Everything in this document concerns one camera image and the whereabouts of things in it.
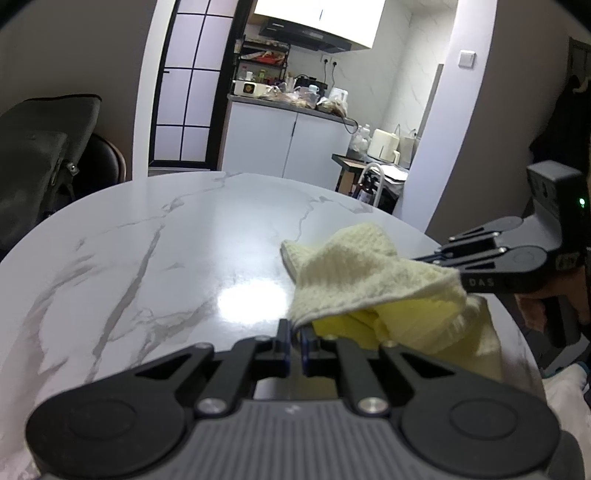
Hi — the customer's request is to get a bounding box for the white countertop appliance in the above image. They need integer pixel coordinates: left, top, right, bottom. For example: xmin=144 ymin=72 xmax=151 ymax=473
xmin=232 ymin=80 xmax=273 ymax=98

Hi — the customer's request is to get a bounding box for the black framed glass door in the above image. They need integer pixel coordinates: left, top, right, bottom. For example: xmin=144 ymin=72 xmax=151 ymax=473
xmin=149 ymin=1 xmax=253 ymax=170

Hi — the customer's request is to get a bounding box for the black spice shelf rack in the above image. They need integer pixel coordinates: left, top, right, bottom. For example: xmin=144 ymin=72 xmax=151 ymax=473
xmin=233 ymin=38 xmax=290 ymax=85

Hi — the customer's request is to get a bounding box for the dark glass bottle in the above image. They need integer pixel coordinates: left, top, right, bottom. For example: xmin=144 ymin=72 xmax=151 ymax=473
xmin=356 ymin=173 xmax=377 ymax=205

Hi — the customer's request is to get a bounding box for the dark bag on chair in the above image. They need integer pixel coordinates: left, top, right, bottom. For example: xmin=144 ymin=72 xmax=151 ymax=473
xmin=1 ymin=94 xmax=102 ymax=256

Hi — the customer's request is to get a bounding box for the pale yellow knitted towel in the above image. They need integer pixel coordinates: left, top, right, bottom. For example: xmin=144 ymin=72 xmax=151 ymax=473
xmin=280 ymin=224 xmax=502 ymax=380

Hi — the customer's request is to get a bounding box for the white wall switch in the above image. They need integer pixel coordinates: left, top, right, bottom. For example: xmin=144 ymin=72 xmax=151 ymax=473
xmin=458 ymin=50 xmax=477 ymax=69

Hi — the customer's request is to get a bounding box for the white sock foot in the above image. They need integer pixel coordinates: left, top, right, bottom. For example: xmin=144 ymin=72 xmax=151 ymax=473
xmin=543 ymin=363 xmax=590 ymax=446

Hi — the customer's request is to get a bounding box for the white kitchen cabinet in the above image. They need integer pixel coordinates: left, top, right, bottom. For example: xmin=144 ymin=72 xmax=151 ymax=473
xmin=217 ymin=95 xmax=356 ymax=190
xmin=253 ymin=0 xmax=386 ymax=49

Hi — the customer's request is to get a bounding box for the white upper kitchen cabinet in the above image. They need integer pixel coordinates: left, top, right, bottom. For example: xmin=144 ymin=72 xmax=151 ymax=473
xmin=253 ymin=0 xmax=386 ymax=49

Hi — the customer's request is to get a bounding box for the white lower kitchen cabinet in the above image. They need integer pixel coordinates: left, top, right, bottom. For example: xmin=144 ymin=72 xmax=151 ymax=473
xmin=217 ymin=95 xmax=356 ymax=190

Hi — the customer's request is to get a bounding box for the wooden chair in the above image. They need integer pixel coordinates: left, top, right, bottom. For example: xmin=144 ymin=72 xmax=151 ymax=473
xmin=79 ymin=133 xmax=126 ymax=187

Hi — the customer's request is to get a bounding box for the black range hood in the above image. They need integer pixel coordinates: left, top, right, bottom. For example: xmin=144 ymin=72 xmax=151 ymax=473
xmin=259 ymin=18 xmax=353 ymax=53

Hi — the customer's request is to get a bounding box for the person's right hand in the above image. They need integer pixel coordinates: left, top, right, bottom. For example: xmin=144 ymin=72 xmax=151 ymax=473
xmin=515 ymin=267 xmax=590 ymax=332

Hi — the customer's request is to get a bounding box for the white rolling cart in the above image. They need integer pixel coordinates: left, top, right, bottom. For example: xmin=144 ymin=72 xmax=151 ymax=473
xmin=332 ymin=154 xmax=409 ymax=214

